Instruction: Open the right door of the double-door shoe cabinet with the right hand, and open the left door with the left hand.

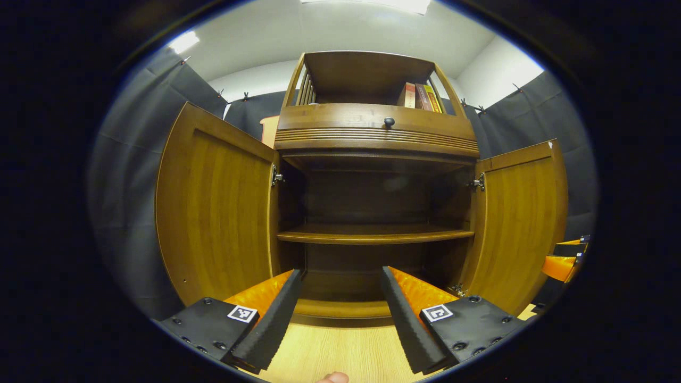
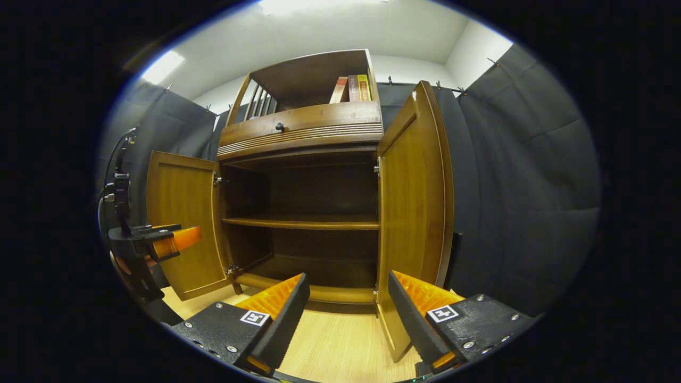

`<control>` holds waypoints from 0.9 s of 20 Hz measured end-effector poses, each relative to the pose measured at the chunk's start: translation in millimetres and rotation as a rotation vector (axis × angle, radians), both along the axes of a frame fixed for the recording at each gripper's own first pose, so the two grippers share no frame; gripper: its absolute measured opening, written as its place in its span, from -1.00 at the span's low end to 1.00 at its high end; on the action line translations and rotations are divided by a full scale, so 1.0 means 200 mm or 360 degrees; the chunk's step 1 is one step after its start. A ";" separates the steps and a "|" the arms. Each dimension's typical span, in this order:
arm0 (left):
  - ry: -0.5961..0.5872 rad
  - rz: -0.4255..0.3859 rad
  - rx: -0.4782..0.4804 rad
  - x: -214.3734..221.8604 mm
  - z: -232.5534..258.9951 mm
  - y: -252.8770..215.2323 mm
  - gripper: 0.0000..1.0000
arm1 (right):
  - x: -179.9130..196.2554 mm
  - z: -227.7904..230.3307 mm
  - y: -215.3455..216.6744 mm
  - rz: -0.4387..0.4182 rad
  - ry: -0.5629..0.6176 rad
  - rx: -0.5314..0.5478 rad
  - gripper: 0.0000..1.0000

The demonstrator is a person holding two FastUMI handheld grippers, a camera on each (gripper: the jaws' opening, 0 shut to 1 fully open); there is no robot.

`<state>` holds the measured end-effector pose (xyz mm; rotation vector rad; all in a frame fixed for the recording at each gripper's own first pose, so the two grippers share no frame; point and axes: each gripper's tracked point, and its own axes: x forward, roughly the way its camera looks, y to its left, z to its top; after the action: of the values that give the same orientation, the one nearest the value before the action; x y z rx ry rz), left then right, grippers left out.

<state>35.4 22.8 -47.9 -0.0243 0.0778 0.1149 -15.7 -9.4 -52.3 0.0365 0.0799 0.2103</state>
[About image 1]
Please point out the wooden inner shelf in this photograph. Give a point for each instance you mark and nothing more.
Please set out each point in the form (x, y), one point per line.
(372, 234)

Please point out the wide ceiling light panel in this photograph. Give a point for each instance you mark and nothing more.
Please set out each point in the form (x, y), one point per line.
(372, 4)

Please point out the black drawer knob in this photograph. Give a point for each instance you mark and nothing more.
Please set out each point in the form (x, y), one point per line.
(389, 122)

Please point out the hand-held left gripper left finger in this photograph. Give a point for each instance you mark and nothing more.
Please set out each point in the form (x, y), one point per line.
(274, 324)

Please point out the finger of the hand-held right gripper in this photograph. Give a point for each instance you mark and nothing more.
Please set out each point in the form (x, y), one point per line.
(558, 267)
(569, 248)

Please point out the wooden shoe cabinet door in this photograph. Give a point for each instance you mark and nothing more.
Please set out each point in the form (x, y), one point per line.
(218, 213)
(516, 223)

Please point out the wooden cabinet drawer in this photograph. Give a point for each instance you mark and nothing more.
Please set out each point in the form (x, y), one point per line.
(330, 117)

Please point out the small ceiling light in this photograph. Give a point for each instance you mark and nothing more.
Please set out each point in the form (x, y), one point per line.
(184, 42)

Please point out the metal door hinge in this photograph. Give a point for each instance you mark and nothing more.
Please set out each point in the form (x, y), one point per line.
(276, 176)
(478, 183)
(458, 290)

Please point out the yellow book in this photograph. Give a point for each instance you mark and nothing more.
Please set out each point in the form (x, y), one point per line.
(433, 100)

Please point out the wooden double-door shoe cabinet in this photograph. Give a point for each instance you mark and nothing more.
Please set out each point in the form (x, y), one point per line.
(367, 197)

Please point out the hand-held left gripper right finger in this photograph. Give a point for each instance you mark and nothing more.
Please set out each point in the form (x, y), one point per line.
(407, 330)

